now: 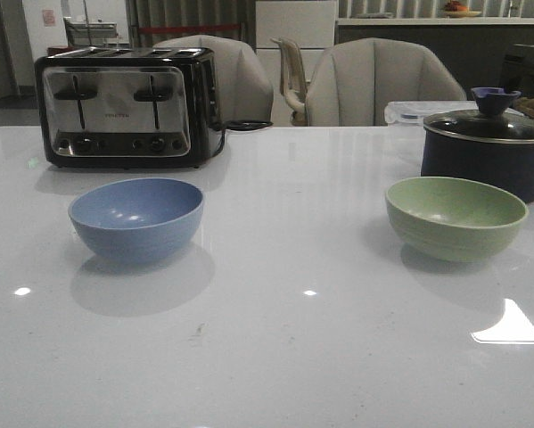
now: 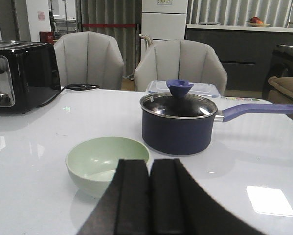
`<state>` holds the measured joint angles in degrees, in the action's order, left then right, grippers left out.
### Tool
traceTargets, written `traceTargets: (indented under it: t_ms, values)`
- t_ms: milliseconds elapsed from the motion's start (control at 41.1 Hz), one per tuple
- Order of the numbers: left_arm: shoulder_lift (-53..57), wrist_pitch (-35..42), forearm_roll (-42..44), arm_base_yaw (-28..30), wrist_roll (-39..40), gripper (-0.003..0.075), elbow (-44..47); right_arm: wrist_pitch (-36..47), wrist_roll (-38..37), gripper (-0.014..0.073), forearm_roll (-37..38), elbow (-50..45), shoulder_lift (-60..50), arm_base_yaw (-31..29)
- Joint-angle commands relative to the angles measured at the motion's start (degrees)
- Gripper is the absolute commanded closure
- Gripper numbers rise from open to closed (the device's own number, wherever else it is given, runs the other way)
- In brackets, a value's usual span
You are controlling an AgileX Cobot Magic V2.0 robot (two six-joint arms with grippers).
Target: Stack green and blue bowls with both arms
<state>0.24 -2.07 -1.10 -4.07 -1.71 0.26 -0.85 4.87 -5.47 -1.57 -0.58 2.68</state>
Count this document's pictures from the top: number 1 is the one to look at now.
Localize blue bowl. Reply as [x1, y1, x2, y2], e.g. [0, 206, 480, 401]
[68, 177, 204, 264]

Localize green bowl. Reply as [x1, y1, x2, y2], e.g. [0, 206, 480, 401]
[385, 177, 529, 262]

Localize beige armchair left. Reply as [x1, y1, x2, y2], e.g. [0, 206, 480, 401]
[154, 35, 274, 121]

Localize beige armchair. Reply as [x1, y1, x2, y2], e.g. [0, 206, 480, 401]
[154, 35, 274, 121]
[305, 37, 466, 127]

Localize cream plastic chair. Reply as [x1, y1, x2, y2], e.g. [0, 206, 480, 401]
[270, 37, 308, 127]

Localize beige armchair right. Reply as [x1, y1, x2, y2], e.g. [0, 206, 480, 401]
[305, 37, 466, 127]

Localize clear plastic container blue clips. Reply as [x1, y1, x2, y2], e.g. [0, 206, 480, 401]
[383, 100, 477, 127]

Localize white cabinet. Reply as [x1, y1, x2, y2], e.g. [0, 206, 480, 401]
[255, 1, 339, 127]

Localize black chrome four-slot toaster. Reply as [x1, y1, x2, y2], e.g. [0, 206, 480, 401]
[35, 46, 223, 169]

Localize glass pot lid blue knob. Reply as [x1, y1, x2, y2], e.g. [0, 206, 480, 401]
[423, 86, 534, 144]

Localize dark blue cooking pot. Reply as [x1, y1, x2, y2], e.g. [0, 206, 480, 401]
[421, 130, 534, 203]

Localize metal cart background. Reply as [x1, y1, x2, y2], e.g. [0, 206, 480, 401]
[62, 1, 119, 47]

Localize fruit bowl on counter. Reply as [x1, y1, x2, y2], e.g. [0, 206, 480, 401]
[441, 0, 481, 18]

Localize black appliance far right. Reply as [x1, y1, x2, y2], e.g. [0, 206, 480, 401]
[498, 44, 534, 98]

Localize black toaster power cable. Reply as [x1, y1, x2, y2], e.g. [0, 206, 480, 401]
[209, 119, 274, 157]

